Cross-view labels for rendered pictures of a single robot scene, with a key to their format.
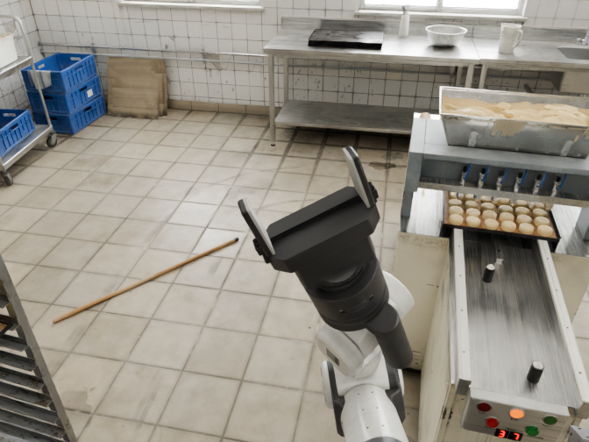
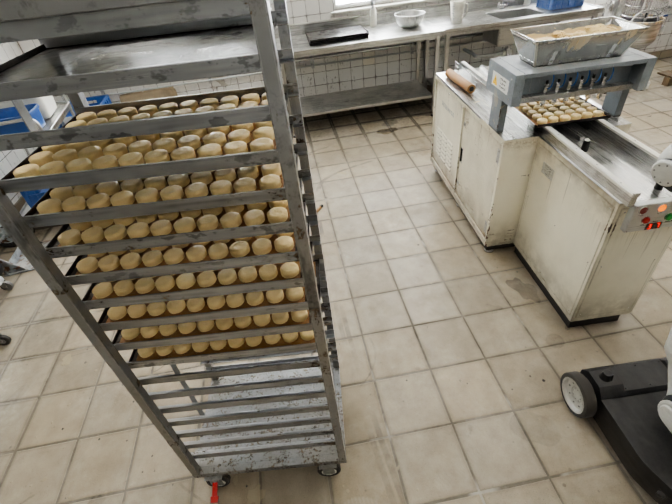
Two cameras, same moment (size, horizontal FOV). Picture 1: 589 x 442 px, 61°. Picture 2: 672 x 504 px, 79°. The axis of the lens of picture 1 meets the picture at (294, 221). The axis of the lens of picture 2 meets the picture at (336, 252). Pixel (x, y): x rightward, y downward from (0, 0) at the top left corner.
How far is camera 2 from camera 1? 110 cm
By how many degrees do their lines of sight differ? 14
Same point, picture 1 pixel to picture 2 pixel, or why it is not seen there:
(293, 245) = not seen: outside the picture
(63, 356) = not seen: hidden behind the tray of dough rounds
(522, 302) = (615, 155)
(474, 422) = (634, 224)
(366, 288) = not seen: outside the picture
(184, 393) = (365, 310)
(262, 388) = (416, 289)
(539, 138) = (596, 46)
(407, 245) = (509, 150)
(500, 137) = (571, 51)
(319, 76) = (310, 74)
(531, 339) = (638, 171)
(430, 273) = (524, 166)
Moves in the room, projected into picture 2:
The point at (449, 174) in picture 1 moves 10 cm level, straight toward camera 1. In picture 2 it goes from (533, 90) to (541, 96)
